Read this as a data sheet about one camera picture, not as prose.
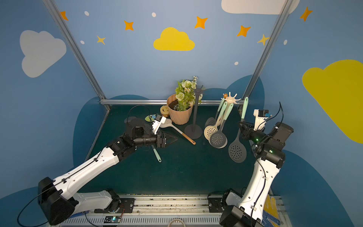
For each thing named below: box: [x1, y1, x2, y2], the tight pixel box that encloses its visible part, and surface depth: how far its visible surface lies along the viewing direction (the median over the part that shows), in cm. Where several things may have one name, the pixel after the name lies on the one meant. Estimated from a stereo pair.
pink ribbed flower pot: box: [166, 93, 194, 125], surface depth 101 cm
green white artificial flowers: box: [173, 75, 203, 112], surface depth 95 cm
